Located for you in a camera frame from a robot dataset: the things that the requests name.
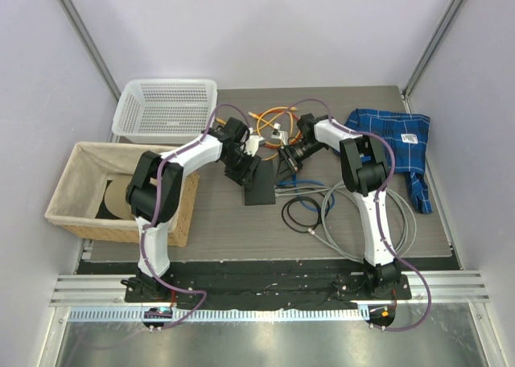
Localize long orange ethernet cable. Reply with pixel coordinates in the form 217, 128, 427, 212
247, 109, 282, 149

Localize short orange ethernet cable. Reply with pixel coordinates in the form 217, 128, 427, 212
255, 105, 299, 142

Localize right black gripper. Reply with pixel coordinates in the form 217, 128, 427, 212
275, 141, 326, 186

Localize white slotted cable duct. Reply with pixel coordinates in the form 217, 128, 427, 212
68, 305, 369, 324

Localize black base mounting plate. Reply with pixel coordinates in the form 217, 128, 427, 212
76, 258, 462, 303

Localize blue plaid cloth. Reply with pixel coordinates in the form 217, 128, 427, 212
344, 109, 433, 214

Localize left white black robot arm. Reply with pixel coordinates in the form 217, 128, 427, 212
122, 118, 262, 302

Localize brown tape roll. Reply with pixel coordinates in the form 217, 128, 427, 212
103, 175, 133, 221

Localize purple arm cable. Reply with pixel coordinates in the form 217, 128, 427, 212
138, 102, 251, 330
280, 97, 434, 332

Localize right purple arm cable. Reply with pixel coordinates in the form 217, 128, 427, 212
280, 97, 434, 332

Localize black network switch box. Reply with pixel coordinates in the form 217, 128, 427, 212
244, 161, 276, 206

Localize white perforated plastic basket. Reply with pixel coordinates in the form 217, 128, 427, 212
112, 79, 217, 145

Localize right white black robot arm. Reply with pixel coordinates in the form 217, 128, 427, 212
276, 114, 401, 299

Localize blue ethernet cable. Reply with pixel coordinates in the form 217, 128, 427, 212
274, 172, 336, 212

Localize black ethernet cable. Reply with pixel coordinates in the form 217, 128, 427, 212
281, 196, 325, 234

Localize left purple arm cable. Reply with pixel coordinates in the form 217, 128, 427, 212
138, 102, 251, 330

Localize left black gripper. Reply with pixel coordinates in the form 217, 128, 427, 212
220, 148, 260, 190

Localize looped orange ethernet cable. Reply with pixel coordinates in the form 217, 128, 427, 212
216, 117, 282, 149

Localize grey ethernet cable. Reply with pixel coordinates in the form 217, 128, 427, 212
274, 177, 418, 263

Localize wicker basket with liner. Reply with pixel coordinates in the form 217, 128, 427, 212
43, 141, 200, 248

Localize aluminium frame rail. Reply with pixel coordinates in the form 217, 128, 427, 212
51, 270, 490, 311

